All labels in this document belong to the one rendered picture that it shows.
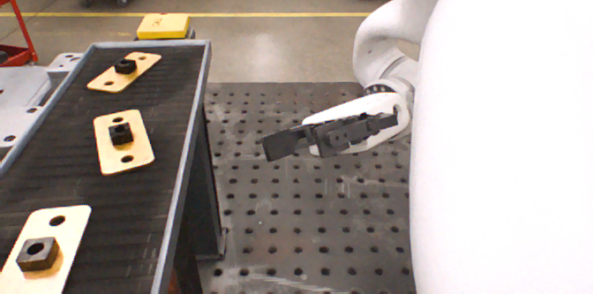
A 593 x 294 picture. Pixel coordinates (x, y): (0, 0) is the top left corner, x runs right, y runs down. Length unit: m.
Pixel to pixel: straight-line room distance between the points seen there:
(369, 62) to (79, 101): 0.38
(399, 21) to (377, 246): 0.50
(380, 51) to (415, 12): 0.15
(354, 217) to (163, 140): 0.62
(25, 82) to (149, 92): 0.48
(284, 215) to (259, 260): 0.12
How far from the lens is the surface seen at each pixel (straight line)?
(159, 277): 0.27
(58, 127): 0.42
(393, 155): 1.11
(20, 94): 0.87
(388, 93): 0.55
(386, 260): 0.87
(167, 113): 0.41
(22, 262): 0.30
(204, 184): 0.73
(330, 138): 0.42
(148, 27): 0.60
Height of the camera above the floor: 1.37
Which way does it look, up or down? 35 degrees down
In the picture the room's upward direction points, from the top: straight up
